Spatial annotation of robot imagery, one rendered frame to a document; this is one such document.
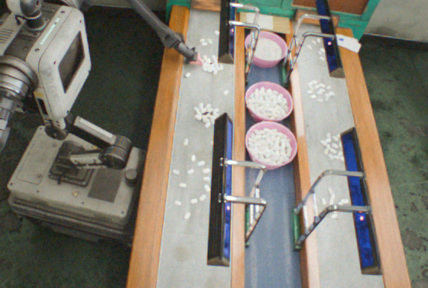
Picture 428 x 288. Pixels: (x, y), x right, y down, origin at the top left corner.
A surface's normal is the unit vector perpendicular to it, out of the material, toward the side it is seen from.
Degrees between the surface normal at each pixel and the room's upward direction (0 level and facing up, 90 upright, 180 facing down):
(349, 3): 90
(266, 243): 0
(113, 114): 0
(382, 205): 0
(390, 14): 90
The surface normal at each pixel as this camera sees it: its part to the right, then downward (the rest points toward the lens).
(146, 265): 0.12, -0.59
